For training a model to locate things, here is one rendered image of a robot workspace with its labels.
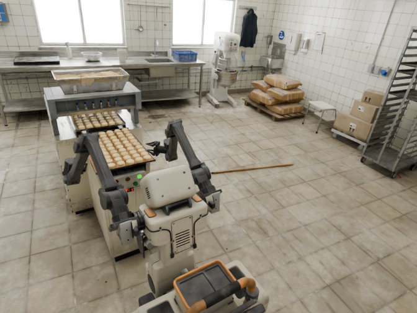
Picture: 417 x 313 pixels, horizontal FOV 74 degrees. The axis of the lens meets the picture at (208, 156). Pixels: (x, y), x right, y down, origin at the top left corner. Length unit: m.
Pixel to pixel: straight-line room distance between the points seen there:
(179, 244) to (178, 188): 0.26
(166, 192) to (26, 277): 1.69
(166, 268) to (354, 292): 1.66
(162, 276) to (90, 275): 1.09
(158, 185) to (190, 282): 0.42
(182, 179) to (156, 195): 0.14
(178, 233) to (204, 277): 0.21
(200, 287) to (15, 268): 1.82
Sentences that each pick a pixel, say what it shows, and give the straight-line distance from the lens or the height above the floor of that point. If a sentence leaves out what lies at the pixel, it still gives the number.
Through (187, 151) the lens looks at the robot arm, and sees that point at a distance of 1.49.
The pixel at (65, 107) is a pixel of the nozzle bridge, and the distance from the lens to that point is 2.53.
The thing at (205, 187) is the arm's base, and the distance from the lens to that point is 1.37.
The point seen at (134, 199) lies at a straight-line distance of 2.12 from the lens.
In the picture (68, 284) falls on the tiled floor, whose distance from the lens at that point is 2.48.
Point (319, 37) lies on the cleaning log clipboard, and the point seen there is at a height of 1.45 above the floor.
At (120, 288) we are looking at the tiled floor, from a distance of 2.36.
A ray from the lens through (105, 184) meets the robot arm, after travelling 1.31.
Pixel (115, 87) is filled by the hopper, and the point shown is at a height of 1.21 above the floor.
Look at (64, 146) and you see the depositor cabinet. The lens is 2.56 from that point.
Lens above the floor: 1.90
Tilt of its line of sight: 29 degrees down
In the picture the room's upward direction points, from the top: 5 degrees clockwise
